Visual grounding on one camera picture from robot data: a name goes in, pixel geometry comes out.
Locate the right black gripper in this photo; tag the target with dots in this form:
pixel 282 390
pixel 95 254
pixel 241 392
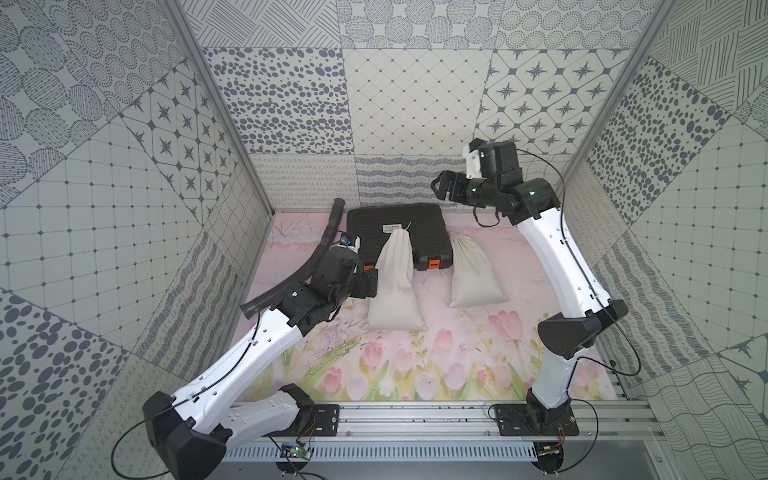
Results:
pixel 456 180

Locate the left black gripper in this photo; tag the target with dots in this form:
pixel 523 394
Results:
pixel 369 283

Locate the tall white cloth soil bag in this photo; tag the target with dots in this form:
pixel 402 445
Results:
pixel 395 307

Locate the small white cloth soil bag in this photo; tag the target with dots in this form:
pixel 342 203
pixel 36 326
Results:
pixel 474 282

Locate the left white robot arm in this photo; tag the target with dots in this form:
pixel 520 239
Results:
pixel 193 428

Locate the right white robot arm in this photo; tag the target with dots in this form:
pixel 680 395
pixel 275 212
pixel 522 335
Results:
pixel 586 307

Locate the black plastic tool case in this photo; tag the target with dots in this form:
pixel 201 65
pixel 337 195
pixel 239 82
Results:
pixel 430 240

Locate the left small circuit board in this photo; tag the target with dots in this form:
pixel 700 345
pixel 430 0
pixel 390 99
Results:
pixel 295 452

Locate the small circuit board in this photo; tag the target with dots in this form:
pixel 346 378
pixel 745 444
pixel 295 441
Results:
pixel 295 452
pixel 549 457

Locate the right small circuit board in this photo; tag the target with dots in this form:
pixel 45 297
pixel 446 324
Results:
pixel 549 457

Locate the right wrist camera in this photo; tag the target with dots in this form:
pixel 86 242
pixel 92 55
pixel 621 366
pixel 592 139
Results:
pixel 473 162

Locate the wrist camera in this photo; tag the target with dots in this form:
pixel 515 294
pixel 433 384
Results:
pixel 349 241
pixel 473 162

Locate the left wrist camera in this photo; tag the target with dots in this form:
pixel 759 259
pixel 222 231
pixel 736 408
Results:
pixel 349 241

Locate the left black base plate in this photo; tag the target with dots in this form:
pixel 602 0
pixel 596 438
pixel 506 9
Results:
pixel 318 420

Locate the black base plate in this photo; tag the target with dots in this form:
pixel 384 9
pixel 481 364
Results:
pixel 516 419
pixel 318 420

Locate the aluminium mounting rail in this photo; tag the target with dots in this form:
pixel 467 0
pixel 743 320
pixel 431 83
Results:
pixel 473 420

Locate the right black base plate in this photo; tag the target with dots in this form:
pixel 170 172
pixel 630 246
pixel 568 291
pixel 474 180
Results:
pixel 516 419

